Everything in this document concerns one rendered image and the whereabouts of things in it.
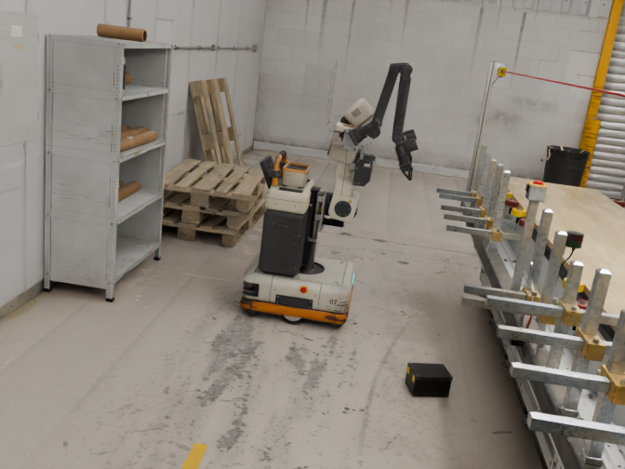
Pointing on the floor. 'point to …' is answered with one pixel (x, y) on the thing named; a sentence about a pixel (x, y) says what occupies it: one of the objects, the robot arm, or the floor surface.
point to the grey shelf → (102, 157)
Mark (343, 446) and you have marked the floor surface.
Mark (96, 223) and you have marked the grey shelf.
